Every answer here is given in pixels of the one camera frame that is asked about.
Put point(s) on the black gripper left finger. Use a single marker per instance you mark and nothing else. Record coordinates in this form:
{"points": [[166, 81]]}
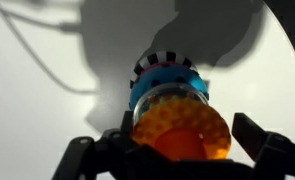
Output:
{"points": [[87, 156]]}

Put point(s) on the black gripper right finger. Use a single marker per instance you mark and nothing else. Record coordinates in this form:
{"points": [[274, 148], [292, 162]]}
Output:
{"points": [[273, 150]]}

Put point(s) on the orange rod with striped base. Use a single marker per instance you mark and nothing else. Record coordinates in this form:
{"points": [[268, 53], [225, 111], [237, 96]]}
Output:
{"points": [[160, 57]]}

